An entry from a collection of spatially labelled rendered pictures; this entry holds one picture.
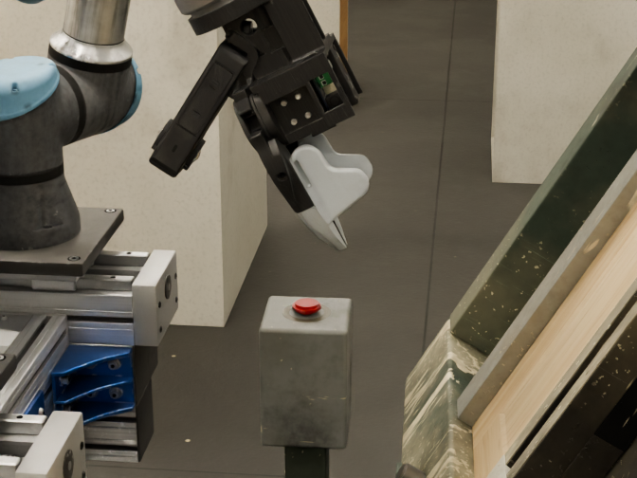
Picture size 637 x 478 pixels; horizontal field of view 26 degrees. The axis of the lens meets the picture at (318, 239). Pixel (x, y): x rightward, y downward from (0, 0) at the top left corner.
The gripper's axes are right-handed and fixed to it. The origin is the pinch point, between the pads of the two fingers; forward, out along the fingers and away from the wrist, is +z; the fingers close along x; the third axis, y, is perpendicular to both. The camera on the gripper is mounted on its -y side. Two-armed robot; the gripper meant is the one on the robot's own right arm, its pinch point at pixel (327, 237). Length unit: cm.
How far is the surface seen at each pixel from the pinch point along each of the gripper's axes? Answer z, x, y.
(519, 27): 75, 422, -7
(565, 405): 27.5, 13.4, 8.7
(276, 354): 31, 67, -32
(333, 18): 56, 540, -90
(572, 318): 33, 44, 9
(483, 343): 44, 74, -7
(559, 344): 35, 43, 7
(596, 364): 24.9, 13.3, 12.9
